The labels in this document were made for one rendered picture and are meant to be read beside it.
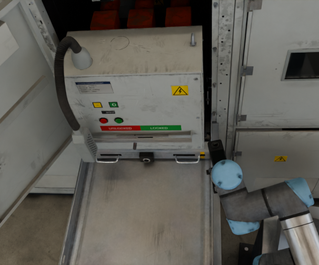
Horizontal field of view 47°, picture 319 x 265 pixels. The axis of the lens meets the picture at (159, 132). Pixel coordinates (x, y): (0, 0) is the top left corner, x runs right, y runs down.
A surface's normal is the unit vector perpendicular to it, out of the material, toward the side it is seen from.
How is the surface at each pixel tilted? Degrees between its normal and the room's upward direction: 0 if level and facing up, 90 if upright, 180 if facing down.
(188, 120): 90
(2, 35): 90
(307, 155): 90
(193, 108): 90
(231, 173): 26
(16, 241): 0
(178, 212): 0
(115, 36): 0
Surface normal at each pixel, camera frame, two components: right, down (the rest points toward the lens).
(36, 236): -0.11, -0.55
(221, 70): -0.07, 0.83
